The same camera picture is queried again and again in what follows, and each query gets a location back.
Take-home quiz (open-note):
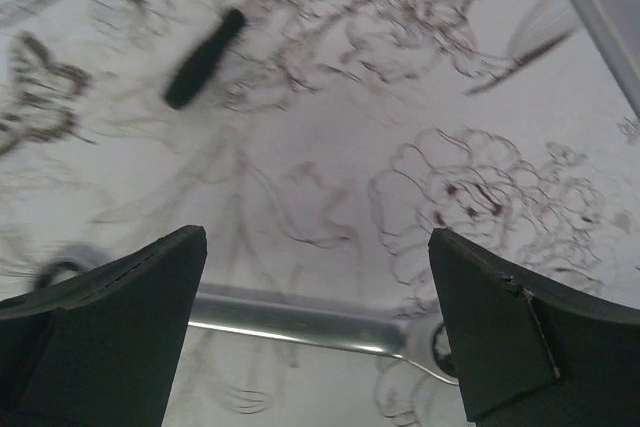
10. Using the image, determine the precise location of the small black screwdriver bit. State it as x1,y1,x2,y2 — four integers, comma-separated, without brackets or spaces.
163,8,247,110

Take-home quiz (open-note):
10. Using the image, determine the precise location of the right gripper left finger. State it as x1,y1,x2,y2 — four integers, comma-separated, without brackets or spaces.
1,225,207,427

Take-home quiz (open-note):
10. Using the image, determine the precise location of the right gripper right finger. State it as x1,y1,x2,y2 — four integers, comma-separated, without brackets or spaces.
429,229,639,427

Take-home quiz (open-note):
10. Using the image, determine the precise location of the ratchet wrench tool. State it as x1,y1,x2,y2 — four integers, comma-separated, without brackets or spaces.
24,237,457,386

